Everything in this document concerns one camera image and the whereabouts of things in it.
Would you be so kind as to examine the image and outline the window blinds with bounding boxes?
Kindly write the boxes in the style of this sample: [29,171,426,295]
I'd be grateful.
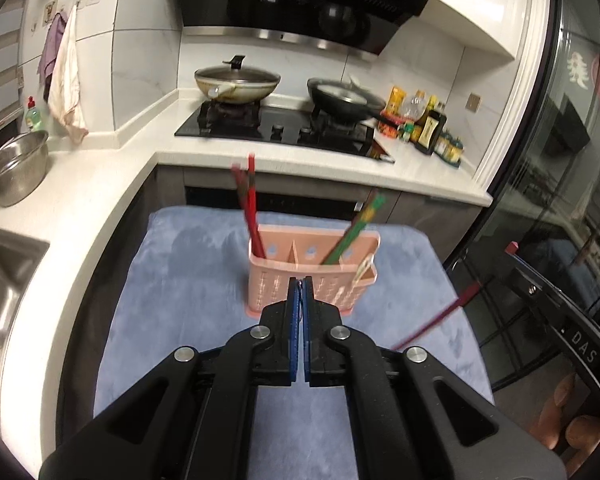
[0,0,37,128]

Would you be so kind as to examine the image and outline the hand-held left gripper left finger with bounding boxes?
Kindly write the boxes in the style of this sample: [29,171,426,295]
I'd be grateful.
[39,277,302,480]

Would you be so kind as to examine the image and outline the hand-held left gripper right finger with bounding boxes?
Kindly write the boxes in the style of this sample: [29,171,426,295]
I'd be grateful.
[302,276,567,480]

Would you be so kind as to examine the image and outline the yellow seasoning packet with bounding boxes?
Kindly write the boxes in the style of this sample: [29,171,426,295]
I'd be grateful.
[387,85,411,116]

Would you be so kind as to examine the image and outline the black gas stove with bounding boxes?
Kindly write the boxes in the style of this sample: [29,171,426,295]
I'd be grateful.
[173,100,396,164]

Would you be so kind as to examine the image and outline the person's right hand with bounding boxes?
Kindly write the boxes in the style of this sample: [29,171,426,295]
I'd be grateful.
[537,375,600,479]

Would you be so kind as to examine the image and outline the black range hood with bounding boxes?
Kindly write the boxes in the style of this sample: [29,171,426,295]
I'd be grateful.
[167,0,444,59]

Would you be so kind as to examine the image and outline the purple hanging cloth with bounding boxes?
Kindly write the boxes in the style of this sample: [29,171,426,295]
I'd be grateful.
[36,12,69,102]

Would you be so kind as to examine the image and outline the white hanging towel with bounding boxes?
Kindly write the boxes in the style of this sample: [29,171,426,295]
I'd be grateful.
[47,4,89,144]

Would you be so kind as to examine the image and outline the red label jar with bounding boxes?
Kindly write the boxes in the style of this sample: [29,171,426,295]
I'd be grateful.
[377,112,401,139]

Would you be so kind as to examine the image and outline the stainless steel sink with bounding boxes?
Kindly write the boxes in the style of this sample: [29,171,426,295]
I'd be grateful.
[0,222,51,363]

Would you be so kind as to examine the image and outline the small spice jars rack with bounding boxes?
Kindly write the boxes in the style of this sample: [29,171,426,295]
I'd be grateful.
[433,129,466,167]

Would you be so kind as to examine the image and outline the grey lower cabinet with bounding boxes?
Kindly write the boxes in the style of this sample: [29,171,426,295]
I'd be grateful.
[154,164,487,263]

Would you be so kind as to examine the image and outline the blue fleece mat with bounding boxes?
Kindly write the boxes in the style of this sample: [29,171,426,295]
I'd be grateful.
[92,205,496,480]

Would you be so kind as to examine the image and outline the green dish soap bottle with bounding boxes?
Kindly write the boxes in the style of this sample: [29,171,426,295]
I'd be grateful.
[25,96,45,134]

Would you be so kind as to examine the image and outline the pink perforated plastic basket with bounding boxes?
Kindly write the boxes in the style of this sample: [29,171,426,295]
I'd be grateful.
[243,225,381,319]

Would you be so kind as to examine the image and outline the gold flower spoon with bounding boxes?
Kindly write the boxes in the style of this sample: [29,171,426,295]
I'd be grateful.
[352,254,377,282]

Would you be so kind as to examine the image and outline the black frying pan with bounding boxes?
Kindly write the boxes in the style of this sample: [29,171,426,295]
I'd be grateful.
[307,76,402,124]

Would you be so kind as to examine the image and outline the clear plastic bottle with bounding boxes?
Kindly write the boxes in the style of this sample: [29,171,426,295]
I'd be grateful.
[402,90,428,124]

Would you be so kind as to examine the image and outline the green chopstick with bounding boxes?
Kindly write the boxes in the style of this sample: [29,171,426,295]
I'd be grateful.
[325,195,387,266]
[322,200,381,266]

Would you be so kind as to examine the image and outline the stainless steel bowl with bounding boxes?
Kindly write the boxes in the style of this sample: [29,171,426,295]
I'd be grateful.
[0,130,50,209]

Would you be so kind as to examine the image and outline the dark soy sauce bottle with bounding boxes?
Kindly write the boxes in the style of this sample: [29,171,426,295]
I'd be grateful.
[413,95,449,156]

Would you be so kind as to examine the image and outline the red chopstick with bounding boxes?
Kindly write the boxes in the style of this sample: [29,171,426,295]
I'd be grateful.
[246,154,267,259]
[241,170,267,259]

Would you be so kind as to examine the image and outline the beige wok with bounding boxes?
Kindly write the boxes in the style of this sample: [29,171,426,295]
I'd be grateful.
[194,74,282,106]

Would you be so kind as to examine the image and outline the glass wok lid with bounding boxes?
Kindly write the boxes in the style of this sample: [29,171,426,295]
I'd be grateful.
[195,54,281,87]

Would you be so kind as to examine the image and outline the white upper cabinet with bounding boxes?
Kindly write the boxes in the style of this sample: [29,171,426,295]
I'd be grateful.
[434,0,532,64]

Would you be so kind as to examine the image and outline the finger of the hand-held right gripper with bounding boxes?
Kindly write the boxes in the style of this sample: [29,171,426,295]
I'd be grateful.
[505,252,574,322]

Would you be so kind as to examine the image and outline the glass sliding door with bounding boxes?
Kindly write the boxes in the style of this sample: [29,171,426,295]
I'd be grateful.
[442,0,600,411]

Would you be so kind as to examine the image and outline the white kitchen counter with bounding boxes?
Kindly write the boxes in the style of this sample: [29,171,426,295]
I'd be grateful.
[0,87,495,461]

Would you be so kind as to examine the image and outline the maroon chopstick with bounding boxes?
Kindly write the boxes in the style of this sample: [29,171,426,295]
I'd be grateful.
[392,282,483,354]
[230,161,264,259]
[349,189,379,227]

